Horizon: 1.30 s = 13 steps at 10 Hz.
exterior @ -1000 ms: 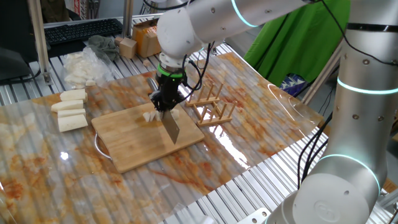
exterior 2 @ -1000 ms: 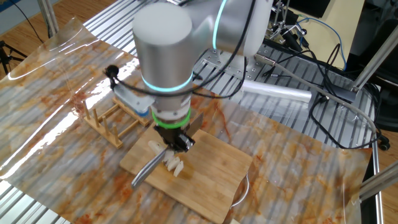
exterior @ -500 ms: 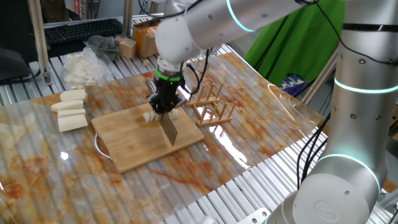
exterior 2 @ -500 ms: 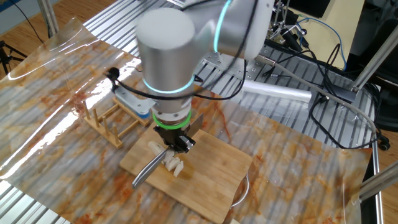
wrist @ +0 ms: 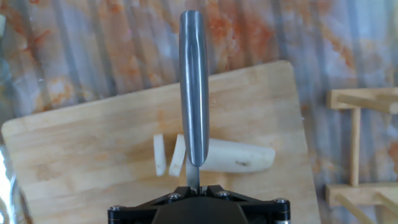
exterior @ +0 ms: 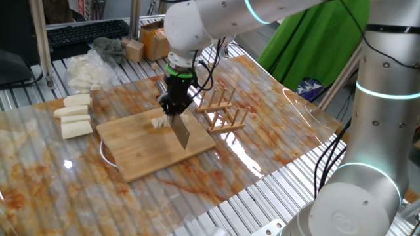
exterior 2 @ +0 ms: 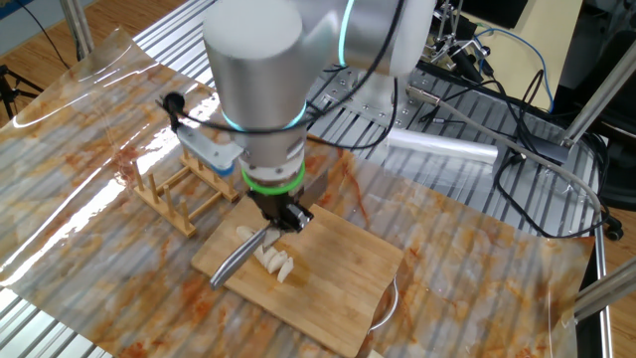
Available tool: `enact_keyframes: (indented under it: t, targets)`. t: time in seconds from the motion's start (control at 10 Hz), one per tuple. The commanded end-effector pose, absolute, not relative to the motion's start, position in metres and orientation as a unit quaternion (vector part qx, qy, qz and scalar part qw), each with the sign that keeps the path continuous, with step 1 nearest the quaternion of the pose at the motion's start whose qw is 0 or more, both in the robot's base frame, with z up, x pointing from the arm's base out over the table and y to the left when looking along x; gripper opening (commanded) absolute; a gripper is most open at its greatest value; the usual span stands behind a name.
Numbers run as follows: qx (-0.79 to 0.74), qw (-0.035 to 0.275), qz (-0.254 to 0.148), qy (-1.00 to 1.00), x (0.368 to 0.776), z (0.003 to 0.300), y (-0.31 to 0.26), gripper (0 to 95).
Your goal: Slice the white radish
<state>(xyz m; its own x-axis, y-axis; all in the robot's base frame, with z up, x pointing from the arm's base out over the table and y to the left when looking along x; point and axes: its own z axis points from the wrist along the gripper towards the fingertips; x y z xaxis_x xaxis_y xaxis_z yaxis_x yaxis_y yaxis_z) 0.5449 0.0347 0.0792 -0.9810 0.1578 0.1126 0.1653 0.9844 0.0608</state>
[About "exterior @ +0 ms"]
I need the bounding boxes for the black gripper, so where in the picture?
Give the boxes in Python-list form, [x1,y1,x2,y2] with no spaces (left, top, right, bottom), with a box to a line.
[157,77,198,116]

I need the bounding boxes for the steel cleaver knife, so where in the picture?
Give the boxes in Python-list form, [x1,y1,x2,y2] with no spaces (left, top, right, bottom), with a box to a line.
[156,80,192,151]

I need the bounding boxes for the plastic bag of radish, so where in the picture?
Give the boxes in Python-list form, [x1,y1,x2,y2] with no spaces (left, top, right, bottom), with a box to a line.
[66,49,121,94]

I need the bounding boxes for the white radish chunk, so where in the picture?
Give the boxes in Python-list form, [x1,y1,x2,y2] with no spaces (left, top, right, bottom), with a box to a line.
[60,114,92,125]
[62,93,93,108]
[53,104,89,119]
[60,120,94,140]

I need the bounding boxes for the wooden peg knife rack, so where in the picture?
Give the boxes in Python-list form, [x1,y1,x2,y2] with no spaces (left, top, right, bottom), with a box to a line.
[196,87,251,134]

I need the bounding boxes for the wooden cutting board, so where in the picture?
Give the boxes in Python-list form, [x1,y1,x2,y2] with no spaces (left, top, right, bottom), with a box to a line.
[96,102,217,184]

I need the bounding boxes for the taped cardboard box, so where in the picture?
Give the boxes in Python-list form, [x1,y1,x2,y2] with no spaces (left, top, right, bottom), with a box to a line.
[139,20,171,62]

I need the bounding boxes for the small wooden block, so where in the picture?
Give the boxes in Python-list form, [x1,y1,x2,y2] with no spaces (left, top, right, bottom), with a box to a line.
[125,39,146,63]

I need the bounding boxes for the grey green rag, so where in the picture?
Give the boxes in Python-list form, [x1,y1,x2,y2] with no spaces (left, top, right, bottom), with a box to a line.
[93,36,127,65]

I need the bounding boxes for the black keyboard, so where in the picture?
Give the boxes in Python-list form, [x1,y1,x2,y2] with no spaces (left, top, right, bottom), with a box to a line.
[45,18,131,49]

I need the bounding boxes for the blue white patterned bag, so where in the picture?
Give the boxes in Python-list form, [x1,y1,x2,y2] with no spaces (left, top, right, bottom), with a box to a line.
[294,77,326,102]

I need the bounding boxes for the green cloth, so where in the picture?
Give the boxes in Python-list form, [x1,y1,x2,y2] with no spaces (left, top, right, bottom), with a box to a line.
[257,0,371,92]

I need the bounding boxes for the marble pattern table mat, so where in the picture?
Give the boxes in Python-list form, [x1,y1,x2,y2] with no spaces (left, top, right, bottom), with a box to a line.
[0,54,342,236]

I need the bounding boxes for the black computer monitor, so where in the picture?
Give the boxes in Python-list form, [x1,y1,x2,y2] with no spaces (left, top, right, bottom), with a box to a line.
[0,0,41,88]

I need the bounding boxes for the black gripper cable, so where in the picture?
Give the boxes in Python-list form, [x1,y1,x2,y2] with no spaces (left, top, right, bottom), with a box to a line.
[190,36,227,99]

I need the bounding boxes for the aluminium frame post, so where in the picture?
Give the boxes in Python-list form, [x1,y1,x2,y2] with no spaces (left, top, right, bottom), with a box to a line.
[318,41,364,111]
[128,0,142,41]
[29,0,56,90]

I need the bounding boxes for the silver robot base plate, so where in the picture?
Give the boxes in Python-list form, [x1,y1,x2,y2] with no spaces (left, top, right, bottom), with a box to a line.
[251,218,286,236]

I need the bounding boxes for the black cable bundle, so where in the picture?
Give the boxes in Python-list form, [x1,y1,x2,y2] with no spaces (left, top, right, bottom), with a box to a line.
[312,117,352,201]

